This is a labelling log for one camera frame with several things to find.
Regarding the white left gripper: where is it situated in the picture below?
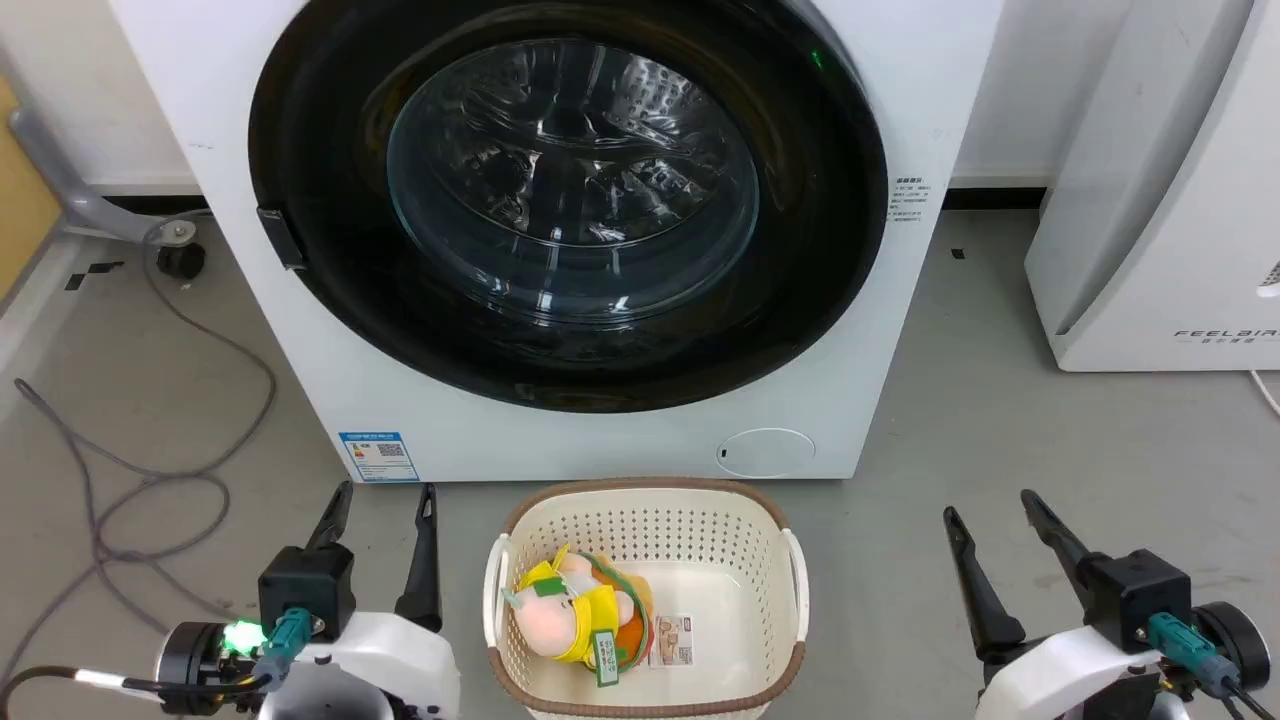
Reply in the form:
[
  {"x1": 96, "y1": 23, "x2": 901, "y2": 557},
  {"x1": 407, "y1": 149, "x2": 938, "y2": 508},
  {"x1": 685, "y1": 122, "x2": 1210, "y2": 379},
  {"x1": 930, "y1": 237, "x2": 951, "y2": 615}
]
[{"x1": 255, "y1": 481, "x2": 462, "y2": 720}]

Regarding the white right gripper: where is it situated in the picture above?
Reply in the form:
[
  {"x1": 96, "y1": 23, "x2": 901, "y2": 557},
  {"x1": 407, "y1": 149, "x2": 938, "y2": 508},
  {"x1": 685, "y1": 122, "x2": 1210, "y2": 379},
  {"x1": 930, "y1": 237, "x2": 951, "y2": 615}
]
[{"x1": 942, "y1": 489, "x2": 1169, "y2": 720}]

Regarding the white front-load washing machine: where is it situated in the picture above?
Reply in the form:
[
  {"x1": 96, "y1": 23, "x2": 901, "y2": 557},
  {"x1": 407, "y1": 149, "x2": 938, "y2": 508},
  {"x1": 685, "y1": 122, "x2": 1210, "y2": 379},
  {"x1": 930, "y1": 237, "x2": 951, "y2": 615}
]
[{"x1": 108, "y1": 0, "x2": 1004, "y2": 484}]

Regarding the round black glass washer door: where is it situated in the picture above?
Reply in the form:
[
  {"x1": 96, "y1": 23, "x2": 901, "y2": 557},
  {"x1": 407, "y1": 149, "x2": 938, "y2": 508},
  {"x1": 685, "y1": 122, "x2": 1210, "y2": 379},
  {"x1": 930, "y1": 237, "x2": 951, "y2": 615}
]
[{"x1": 248, "y1": 0, "x2": 889, "y2": 414}]

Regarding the blue energy label sticker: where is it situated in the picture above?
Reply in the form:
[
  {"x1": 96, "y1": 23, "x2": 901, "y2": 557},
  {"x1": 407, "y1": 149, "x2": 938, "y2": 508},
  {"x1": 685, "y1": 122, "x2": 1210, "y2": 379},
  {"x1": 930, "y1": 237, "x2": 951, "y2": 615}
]
[{"x1": 338, "y1": 431, "x2": 421, "y2": 484}]

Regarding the pink plush doll yellow outfit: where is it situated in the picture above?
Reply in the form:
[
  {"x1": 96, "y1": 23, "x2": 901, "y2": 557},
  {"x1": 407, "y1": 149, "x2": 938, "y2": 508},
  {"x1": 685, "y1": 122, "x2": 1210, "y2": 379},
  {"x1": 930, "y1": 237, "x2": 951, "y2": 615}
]
[{"x1": 502, "y1": 545, "x2": 657, "y2": 689}]

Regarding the green hang tag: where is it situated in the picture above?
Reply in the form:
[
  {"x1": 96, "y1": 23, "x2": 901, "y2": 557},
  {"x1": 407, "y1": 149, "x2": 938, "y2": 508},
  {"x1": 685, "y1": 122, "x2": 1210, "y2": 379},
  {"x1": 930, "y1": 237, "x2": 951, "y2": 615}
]
[{"x1": 590, "y1": 630, "x2": 622, "y2": 689}]

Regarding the round white filter cover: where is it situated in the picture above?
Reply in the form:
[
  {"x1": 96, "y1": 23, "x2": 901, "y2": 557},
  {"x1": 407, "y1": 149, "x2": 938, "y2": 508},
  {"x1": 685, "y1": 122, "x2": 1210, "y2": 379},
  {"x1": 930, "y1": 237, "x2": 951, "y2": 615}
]
[{"x1": 717, "y1": 428, "x2": 817, "y2": 478}]

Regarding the cream plastic laundry basket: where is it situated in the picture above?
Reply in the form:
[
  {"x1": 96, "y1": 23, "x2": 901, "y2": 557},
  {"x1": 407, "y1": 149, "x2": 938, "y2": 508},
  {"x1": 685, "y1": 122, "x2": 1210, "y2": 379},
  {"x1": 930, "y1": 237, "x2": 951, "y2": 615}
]
[{"x1": 483, "y1": 478, "x2": 810, "y2": 720}]

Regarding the small printed label card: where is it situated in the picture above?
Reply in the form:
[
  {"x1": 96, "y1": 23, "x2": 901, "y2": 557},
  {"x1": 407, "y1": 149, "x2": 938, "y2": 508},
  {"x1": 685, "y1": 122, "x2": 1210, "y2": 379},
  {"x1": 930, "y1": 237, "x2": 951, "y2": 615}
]
[{"x1": 650, "y1": 613, "x2": 699, "y2": 669}]

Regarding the white air purifier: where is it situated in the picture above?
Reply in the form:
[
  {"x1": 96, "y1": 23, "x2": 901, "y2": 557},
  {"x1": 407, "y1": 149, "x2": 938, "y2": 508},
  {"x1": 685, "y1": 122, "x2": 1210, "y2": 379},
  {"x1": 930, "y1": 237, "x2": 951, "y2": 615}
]
[{"x1": 1023, "y1": 0, "x2": 1280, "y2": 373}]

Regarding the black caster wheel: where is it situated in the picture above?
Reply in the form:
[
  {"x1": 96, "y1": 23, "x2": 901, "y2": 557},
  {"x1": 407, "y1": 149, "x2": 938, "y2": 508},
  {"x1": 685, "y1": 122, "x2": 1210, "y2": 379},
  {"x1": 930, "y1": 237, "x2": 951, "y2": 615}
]
[{"x1": 155, "y1": 240, "x2": 208, "y2": 281}]

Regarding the small text sticker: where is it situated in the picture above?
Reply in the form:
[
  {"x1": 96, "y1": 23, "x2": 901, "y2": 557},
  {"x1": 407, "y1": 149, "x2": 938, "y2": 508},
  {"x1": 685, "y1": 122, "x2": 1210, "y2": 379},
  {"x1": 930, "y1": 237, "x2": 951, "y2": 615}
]
[{"x1": 888, "y1": 178, "x2": 930, "y2": 224}]

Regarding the wooden board panel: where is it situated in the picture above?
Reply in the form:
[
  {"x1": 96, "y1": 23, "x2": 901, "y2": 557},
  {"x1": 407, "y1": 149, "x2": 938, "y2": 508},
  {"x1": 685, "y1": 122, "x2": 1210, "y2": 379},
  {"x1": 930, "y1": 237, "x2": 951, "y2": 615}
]
[{"x1": 0, "y1": 75, "x2": 64, "y2": 301}]

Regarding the grey floor cable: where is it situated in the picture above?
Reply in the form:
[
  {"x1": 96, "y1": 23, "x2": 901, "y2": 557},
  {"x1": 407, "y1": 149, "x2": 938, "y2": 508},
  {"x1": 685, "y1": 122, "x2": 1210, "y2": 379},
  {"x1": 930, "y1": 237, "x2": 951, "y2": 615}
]
[{"x1": 0, "y1": 215, "x2": 279, "y2": 681}]

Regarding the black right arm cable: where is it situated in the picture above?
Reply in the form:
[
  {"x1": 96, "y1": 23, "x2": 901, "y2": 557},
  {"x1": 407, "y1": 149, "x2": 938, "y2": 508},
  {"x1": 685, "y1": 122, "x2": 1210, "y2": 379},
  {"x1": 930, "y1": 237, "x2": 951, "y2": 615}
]
[{"x1": 1147, "y1": 611, "x2": 1280, "y2": 720}]

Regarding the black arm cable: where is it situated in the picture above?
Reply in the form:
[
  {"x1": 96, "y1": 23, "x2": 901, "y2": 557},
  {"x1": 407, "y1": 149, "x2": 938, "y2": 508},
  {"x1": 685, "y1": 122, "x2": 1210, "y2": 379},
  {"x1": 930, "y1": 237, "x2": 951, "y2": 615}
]
[
  {"x1": 0, "y1": 607, "x2": 317, "y2": 703},
  {"x1": 1147, "y1": 611, "x2": 1280, "y2": 720}
]

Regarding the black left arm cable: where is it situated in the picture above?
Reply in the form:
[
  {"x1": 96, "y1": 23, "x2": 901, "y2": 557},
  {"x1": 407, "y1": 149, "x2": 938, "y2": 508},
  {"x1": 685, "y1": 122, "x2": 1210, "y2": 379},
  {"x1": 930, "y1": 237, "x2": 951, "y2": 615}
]
[{"x1": 0, "y1": 607, "x2": 317, "y2": 703}]

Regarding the black rectangular plastic block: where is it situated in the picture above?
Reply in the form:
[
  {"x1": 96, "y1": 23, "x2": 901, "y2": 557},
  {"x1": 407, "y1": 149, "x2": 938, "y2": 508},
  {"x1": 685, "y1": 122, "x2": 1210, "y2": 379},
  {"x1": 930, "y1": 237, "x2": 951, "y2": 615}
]
[{"x1": 256, "y1": 206, "x2": 307, "y2": 271}]

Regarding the grey metal frame leg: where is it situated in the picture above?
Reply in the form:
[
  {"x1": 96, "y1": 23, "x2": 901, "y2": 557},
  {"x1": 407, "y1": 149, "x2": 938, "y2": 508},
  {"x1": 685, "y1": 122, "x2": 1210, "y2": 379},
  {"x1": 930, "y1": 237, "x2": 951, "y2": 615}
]
[{"x1": 8, "y1": 105, "x2": 199, "y2": 247}]

